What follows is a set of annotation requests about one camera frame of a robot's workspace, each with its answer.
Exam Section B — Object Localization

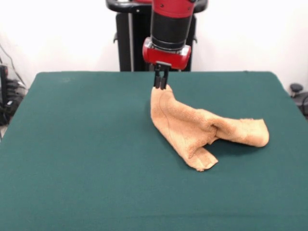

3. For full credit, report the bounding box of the tan terry towel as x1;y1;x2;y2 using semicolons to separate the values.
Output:
150;86;270;172

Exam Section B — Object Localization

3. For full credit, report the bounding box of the dark green table cloth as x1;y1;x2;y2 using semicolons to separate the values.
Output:
0;71;308;231

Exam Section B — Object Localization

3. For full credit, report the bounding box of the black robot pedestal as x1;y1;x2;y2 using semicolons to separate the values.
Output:
105;0;208;72

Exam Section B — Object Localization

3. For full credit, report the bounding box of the black electronics box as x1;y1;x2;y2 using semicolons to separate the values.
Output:
0;64;27;126

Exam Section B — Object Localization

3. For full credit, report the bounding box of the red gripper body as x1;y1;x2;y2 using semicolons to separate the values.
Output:
141;38;192;71

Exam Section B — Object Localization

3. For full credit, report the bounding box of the grey cable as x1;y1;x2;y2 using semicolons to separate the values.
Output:
0;43;26;88

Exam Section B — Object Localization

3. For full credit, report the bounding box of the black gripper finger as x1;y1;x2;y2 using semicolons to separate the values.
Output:
153;65;162;89
159;67;170;91

